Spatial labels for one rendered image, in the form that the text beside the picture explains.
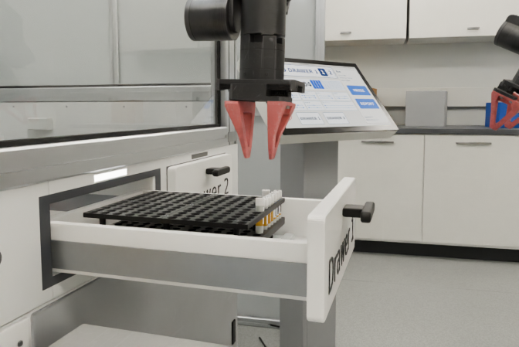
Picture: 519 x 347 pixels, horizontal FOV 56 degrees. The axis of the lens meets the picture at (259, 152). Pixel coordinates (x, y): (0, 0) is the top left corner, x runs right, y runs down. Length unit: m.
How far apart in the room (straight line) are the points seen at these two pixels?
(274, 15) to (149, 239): 0.31
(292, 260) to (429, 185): 3.03
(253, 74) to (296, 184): 1.02
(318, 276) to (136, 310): 0.42
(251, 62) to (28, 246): 0.34
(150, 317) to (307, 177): 0.84
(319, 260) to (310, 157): 1.09
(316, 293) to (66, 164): 0.35
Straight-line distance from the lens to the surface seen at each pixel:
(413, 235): 3.58
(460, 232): 3.61
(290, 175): 1.61
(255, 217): 0.60
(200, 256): 0.55
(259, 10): 0.61
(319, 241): 0.49
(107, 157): 0.73
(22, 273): 0.63
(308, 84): 1.58
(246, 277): 0.54
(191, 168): 0.94
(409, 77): 4.19
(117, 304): 0.80
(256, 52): 0.61
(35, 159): 0.62
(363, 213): 0.59
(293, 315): 1.73
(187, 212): 0.64
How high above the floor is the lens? 1.03
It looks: 5 degrees down
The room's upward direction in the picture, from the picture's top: straight up
